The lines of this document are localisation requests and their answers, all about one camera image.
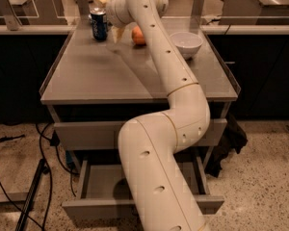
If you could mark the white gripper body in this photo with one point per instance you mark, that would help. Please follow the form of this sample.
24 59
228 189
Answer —
113 10

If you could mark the blue pepsi can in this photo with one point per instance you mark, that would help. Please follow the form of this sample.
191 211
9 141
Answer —
99 24

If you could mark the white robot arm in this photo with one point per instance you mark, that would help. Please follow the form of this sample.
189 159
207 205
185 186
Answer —
147 143

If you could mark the grey drawer cabinet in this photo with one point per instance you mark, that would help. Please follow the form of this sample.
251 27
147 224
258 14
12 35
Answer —
107 81

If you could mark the grey upper drawer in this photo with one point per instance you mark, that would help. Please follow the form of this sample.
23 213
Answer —
98 135

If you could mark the grey open lower drawer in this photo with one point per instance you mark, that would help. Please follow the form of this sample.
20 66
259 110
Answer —
103 191

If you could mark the orange fruit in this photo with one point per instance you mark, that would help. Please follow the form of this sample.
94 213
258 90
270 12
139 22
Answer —
137 36

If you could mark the white ceramic bowl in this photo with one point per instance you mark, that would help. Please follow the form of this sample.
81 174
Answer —
186 44

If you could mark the clear acrylic barrier panel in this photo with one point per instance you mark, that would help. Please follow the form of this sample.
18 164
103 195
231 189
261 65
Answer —
222 12

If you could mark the dark cloth on floor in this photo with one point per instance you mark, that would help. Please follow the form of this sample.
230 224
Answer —
233 138

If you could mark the black bar on floor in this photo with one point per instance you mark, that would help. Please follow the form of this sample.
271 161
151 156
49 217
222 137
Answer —
28 204

